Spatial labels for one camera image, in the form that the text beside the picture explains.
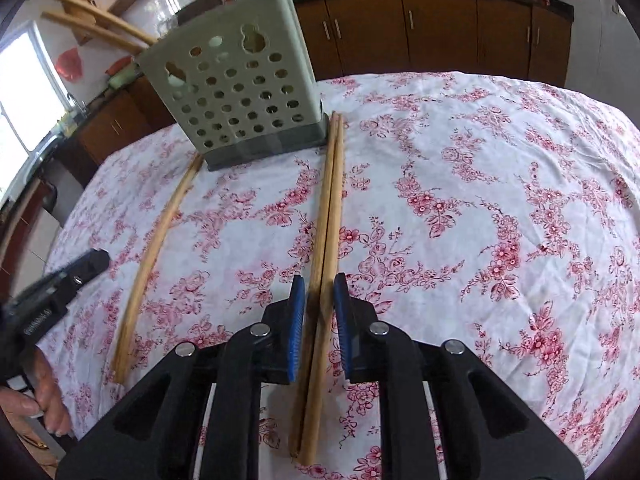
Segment person's left hand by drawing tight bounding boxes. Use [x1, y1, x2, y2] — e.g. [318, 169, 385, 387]
[0, 345, 76, 436]

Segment black kitchen countertop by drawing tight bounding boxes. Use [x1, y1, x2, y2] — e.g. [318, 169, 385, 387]
[50, 0, 575, 141]

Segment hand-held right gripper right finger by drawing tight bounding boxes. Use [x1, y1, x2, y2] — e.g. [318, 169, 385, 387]
[334, 272, 586, 480]

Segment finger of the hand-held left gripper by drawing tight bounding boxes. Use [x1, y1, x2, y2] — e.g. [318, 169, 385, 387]
[10, 249, 111, 311]

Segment red plastic bag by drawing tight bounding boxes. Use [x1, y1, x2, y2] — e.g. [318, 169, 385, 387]
[55, 47, 82, 80]

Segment green plastic basin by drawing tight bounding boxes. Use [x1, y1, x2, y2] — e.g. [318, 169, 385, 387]
[107, 67, 138, 88]

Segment green perforated utensil holder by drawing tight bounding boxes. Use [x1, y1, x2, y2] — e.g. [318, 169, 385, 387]
[134, 0, 332, 172]

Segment dark wooden cutting board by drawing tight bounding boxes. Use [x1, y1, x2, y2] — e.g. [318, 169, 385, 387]
[177, 0, 223, 23]

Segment pink floral tablecloth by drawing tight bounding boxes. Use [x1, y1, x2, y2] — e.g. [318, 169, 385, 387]
[37, 71, 640, 480]

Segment brown lower kitchen cabinets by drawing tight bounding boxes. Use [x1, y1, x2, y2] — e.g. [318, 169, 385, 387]
[50, 0, 573, 176]

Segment wooden chopstick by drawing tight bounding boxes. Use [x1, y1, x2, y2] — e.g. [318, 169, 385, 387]
[287, 111, 338, 461]
[297, 112, 347, 466]
[111, 152, 205, 386]
[41, 10, 147, 56]
[44, 0, 157, 45]

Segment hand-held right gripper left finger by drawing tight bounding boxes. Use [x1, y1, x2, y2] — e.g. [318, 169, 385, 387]
[57, 274, 307, 480]

